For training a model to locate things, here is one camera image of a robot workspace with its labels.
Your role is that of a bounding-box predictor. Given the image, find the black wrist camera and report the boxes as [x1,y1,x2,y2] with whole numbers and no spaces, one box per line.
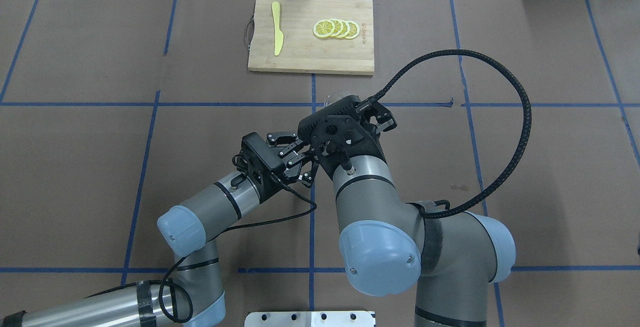
[297,95,361,145]
[241,132,286,189]

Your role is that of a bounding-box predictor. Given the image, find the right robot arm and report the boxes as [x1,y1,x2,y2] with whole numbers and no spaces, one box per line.
[320,133,516,327]

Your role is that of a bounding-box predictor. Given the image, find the clear glass cup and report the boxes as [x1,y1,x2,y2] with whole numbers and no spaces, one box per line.
[323,90,352,108]

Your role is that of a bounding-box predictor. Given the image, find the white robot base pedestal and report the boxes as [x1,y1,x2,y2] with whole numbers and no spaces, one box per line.
[244,310,377,327]

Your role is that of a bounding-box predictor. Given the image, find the yellow plastic knife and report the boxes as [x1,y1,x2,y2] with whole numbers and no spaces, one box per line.
[270,1,284,57]

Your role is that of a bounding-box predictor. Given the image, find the lemon slices stack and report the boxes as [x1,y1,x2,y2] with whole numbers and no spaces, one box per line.
[311,18,361,40]

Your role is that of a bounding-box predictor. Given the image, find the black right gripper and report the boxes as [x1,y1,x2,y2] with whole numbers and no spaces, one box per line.
[310,101,398,179]

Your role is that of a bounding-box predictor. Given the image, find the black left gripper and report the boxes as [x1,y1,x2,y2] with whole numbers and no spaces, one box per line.
[260,131,320,203]

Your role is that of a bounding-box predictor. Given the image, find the wooden cutting board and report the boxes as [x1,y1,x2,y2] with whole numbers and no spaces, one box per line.
[247,0,375,76]

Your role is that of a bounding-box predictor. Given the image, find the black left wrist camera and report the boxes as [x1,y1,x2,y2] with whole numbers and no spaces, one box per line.
[241,132,286,189]

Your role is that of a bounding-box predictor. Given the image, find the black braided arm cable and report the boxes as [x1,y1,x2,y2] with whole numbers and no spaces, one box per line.
[358,49,533,219]

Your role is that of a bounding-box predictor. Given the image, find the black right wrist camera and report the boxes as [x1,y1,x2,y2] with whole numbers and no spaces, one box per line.
[297,95,361,145]

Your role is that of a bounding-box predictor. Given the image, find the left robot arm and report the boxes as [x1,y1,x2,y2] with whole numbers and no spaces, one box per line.
[1,132,319,327]

